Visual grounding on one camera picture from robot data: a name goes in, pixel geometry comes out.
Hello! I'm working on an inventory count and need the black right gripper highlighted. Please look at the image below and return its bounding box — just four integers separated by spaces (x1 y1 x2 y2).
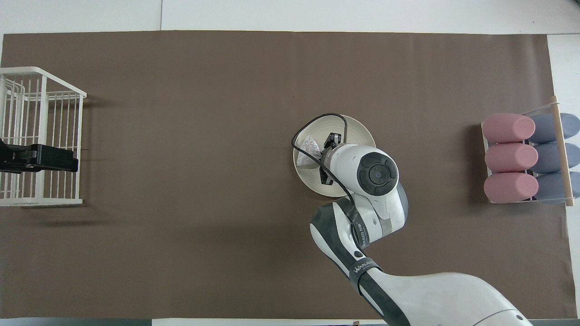
319 132 343 185

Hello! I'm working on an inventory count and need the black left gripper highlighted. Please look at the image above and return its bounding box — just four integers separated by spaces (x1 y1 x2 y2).
0 139 78 174

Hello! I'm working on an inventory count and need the silver mesh sponge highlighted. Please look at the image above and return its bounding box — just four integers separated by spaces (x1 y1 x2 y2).
296 135 323 169

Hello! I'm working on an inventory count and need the cream round plate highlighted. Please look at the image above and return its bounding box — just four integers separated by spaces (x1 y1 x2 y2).
293 115 377 197

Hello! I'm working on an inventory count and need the brown table mat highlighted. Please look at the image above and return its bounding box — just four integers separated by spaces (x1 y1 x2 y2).
0 30 577 320

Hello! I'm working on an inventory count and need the pink plastic cup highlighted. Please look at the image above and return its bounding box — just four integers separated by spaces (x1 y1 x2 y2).
482 113 536 144
483 173 539 203
485 143 539 173

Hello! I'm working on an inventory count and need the blue plastic cup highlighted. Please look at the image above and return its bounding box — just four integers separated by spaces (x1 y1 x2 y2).
530 171 580 204
529 113 580 144
528 143 580 174

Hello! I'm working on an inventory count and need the cup rack with wooden rod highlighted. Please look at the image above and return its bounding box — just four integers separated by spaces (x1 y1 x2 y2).
481 95 580 207

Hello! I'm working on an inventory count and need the white wire dish rack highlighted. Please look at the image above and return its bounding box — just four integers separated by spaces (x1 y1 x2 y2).
0 67 87 207

